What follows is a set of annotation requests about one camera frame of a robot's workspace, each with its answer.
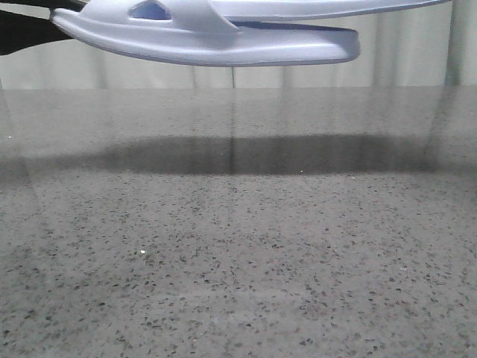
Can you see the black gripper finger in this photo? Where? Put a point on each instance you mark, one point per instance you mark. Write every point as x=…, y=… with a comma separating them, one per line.
x=50, y=4
x=20, y=31

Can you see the light blue slipper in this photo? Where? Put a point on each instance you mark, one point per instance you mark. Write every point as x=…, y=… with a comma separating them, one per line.
x=195, y=33
x=262, y=10

